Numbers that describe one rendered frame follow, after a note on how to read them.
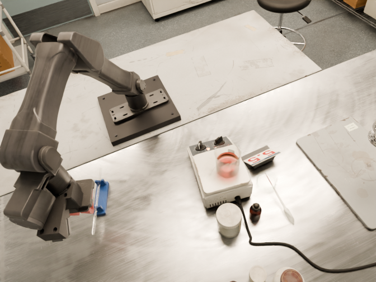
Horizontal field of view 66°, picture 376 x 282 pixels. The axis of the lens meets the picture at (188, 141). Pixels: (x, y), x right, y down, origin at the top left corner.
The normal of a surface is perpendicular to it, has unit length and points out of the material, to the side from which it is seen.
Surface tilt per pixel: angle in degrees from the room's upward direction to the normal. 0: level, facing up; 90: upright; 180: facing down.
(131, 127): 1
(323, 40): 0
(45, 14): 90
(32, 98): 18
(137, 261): 0
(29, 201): 91
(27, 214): 89
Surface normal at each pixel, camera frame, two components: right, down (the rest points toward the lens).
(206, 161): -0.11, -0.60
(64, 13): 0.38, 0.71
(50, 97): 0.97, 0.04
